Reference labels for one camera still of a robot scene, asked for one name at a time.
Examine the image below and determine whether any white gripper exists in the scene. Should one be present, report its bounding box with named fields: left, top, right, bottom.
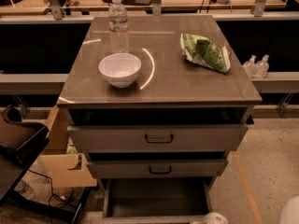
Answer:
left=190, top=212, right=228, bottom=224

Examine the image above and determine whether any grey drawer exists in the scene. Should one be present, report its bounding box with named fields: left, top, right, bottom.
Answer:
left=102, top=177, right=212, bottom=224
left=67, top=124, right=248, bottom=153
left=87, top=159, right=227, bottom=179

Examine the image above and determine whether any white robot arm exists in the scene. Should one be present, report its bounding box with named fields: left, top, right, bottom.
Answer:
left=189, top=196, right=299, bottom=224

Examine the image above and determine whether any grey drawer cabinet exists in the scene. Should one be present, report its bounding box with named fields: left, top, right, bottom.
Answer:
left=56, top=14, right=263, bottom=189

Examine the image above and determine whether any left clear pump bottle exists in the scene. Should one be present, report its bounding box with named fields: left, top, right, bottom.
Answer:
left=243, top=55, right=256, bottom=78

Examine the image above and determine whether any clear pump bottle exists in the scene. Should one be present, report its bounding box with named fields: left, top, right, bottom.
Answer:
left=253, top=54, right=269, bottom=78
left=243, top=55, right=256, bottom=78

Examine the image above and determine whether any cardboard box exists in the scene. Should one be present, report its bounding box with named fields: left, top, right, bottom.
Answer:
left=40, top=106, right=97, bottom=188

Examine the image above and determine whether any right clear pump bottle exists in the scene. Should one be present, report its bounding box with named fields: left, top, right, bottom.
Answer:
left=253, top=54, right=269, bottom=78

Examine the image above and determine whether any green chip bag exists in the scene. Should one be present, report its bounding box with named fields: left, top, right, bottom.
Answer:
left=180, top=33, right=231, bottom=74

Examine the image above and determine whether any white ceramic bowl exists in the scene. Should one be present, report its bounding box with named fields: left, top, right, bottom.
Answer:
left=98, top=53, right=141, bottom=88

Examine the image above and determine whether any black cart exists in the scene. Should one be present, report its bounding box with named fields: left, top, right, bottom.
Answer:
left=0, top=105, right=92, bottom=224

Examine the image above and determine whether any clear plastic water bottle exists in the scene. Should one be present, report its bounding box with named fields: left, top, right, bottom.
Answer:
left=108, top=0, right=129, bottom=53

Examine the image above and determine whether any black floor cable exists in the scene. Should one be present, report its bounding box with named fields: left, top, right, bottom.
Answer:
left=27, top=168, right=76, bottom=224

